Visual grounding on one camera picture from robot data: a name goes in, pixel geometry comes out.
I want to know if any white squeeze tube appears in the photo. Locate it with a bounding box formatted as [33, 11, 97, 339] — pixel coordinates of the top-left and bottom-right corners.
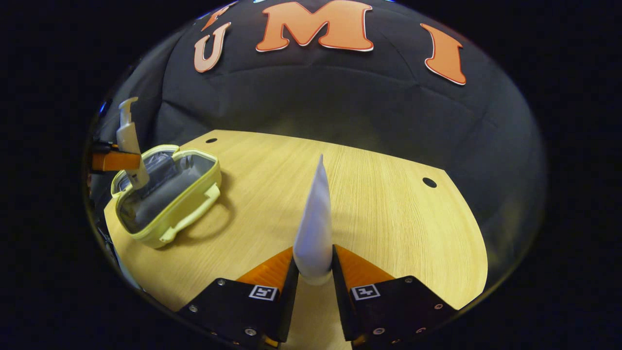
[293, 154, 334, 286]

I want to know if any white pump bottle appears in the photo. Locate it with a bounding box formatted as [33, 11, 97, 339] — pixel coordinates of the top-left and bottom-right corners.
[116, 97, 150, 191]

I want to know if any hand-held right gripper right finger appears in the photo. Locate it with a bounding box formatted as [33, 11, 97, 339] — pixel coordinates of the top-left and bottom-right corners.
[332, 245, 458, 348]

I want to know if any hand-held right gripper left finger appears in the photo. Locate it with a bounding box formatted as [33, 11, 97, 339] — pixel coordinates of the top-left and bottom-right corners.
[177, 246, 299, 348]

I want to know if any black backdrop cloth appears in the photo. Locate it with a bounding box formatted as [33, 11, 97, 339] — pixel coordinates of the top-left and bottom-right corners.
[87, 0, 547, 292]

